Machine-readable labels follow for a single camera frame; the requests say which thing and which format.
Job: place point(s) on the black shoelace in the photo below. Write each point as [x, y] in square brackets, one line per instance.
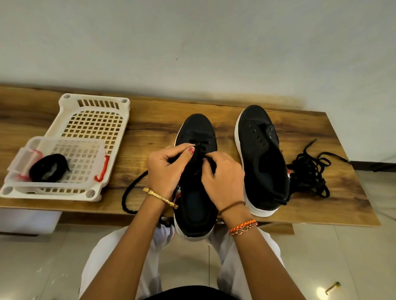
[315, 170]
[306, 179]

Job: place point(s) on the black band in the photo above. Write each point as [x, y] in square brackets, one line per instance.
[38, 176]
[127, 196]

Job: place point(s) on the person's left hand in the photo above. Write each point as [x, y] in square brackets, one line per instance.
[167, 173]

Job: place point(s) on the person's right forearm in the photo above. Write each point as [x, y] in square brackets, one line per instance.
[263, 266]

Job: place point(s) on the small yellow object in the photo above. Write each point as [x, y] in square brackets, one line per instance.
[333, 287]

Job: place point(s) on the person's black shirt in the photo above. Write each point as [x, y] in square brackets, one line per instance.
[192, 293]

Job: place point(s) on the person's right hand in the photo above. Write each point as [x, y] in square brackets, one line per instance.
[224, 182]

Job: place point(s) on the black sneaker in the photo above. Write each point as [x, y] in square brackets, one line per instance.
[195, 213]
[263, 167]

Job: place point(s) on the white plastic lattice basket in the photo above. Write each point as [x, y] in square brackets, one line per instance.
[93, 120]

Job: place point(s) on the person's left forearm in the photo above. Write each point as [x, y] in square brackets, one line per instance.
[127, 253]

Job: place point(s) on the white box under table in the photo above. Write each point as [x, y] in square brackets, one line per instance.
[28, 219]

